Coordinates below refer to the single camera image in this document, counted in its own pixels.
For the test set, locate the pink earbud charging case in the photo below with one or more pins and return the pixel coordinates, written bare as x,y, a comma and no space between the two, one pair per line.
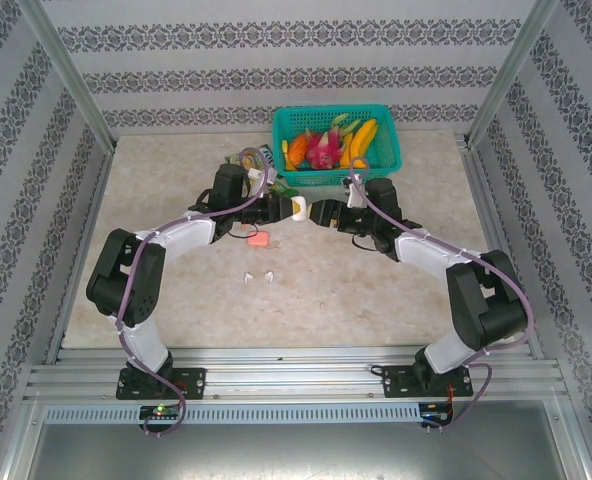
257,239

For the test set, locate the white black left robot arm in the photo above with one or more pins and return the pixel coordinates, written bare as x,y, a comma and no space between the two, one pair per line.
176,240

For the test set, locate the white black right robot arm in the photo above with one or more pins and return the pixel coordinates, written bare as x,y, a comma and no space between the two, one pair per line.
436,252

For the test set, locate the small green wrapper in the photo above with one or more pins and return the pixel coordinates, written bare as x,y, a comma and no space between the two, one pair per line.
285,190

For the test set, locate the yellow fruit slice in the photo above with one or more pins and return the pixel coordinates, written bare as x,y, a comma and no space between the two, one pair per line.
285,152

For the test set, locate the green snack packet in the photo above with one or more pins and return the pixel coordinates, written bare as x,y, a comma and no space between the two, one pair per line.
269,153

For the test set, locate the orange mango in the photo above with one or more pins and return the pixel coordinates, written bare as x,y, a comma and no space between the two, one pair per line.
298,147

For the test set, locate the pink dragon fruit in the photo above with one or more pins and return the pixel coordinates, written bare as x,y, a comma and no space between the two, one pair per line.
321,147

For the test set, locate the teal plastic basket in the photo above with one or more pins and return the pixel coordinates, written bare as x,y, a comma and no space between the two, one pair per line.
386,150

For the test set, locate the slim yellow banana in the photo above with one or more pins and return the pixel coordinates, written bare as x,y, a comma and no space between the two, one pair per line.
347,150

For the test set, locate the grey metal sheet panel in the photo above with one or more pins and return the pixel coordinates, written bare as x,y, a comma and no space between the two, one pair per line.
296,455

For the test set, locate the aluminium side rail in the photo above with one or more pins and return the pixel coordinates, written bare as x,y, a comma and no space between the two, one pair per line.
502,250
82,250

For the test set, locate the aluminium mounting rail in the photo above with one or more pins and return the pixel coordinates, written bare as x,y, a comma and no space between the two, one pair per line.
296,380

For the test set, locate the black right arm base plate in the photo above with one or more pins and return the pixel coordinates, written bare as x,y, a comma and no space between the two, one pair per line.
396,382

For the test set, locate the aluminium frame post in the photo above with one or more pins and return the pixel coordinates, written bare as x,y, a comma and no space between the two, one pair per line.
513,75
71,80

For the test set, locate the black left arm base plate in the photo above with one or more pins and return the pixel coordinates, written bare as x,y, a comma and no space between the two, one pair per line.
191,382

